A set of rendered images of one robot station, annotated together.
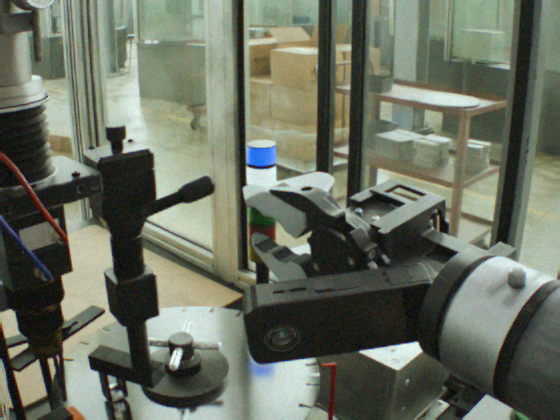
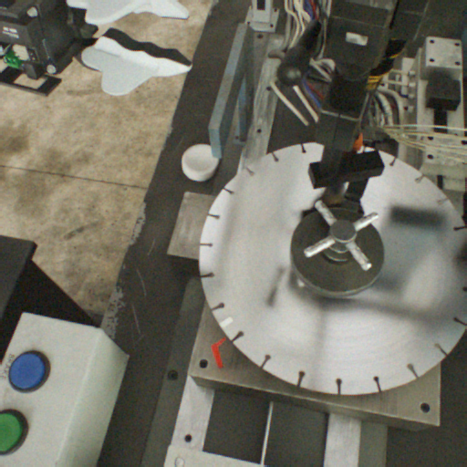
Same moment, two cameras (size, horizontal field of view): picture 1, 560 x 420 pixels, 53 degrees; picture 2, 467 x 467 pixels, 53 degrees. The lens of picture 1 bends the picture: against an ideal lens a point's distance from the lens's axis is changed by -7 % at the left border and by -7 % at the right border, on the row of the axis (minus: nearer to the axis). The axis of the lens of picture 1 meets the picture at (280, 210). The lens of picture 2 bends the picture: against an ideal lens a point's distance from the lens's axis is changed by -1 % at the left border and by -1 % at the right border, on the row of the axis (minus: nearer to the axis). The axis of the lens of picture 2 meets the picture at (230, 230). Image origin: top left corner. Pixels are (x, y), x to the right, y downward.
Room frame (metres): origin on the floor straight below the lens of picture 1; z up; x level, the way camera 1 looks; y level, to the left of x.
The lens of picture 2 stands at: (0.73, -0.10, 1.47)
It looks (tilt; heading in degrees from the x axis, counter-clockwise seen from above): 62 degrees down; 152
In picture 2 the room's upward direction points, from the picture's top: 5 degrees counter-clockwise
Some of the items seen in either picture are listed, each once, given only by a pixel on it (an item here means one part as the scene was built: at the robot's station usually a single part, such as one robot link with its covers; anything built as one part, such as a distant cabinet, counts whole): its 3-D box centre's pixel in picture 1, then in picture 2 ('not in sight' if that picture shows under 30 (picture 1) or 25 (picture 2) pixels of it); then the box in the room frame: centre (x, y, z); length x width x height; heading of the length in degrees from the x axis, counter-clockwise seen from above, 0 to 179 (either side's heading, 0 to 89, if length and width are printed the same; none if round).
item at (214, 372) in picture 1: (183, 365); (337, 246); (0.59, 0.12, 0.96); 0.11 x 0.11 x 0.03
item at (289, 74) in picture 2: (166, 192); (322, 52); (0.52, 0.11, 1.21); 0.08 x 0.06 x 0.03; 136
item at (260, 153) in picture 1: (261, 153); not in sight; (0.88, 0.03, 1.14); 0.05 x 0.04 x 0.03; 46
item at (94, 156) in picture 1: (124, 227); (354, 60); (0.52, 0.15, 1.17); 0.06 x 0.05 x 0.20; 127
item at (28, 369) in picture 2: not in sight; (29, 371); (0.50, -0.27, 0.90); 0.04 x 0.04 x 0.02
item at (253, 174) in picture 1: (261, 173); not in sight; (0.88, 0.03, 1.11); 0.05 x 0.04 x 0.03; 46
